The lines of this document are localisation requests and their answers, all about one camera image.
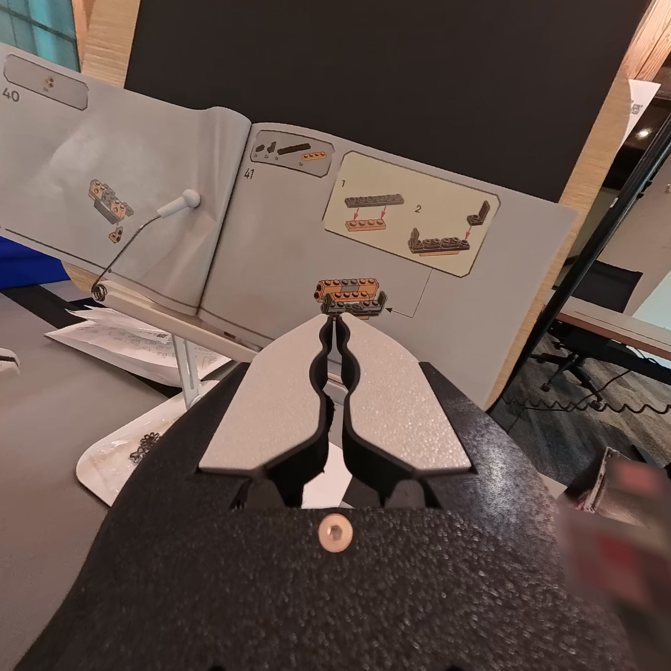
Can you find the black slanted stand pole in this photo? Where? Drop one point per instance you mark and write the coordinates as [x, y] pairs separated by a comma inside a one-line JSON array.
[[603, 230]]

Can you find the black office chair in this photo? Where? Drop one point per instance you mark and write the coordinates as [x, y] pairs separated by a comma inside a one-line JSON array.
[[603, 293]]

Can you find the dark panel with wooden rim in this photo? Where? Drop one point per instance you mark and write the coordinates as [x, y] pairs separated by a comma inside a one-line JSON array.
[[367, 78]]

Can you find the white paper bag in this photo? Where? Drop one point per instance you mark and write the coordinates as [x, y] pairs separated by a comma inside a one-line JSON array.
[[131, 340]]

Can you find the wooden table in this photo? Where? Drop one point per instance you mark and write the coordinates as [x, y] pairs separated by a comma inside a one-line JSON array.
[[618, 330]]

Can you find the white instruction booklet stand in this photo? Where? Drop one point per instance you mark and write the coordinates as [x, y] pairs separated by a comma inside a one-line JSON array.
[[367, 236]]

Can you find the white book stand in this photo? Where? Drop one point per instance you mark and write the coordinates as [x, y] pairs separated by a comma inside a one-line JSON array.
[[157, 314]]

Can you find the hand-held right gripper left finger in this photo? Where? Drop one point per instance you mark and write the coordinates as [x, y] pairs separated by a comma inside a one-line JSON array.
[[267, 409]]

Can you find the clear bag of parts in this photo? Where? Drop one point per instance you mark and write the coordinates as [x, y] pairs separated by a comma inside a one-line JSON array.
[[144, 445]]

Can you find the white paper sign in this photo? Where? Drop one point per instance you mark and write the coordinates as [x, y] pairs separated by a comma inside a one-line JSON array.
[[639, 110]]

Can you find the grey desk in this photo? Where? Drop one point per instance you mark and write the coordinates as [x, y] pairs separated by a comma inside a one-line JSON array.
[[42, 419]]

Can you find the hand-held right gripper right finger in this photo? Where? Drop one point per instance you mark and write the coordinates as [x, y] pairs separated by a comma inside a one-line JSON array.
[[403, 409]]

